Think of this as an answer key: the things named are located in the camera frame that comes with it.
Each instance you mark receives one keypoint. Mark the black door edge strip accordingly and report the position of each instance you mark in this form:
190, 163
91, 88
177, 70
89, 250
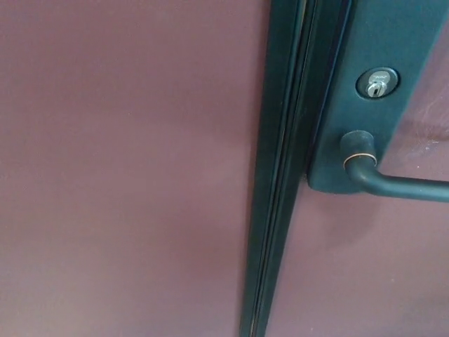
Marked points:
298, 168
268, 196

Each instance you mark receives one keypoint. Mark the silver lock cylinder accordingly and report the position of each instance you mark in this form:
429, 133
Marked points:
377, 84

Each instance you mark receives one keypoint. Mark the plain maroon door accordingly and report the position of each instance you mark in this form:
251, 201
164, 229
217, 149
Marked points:
119, 168

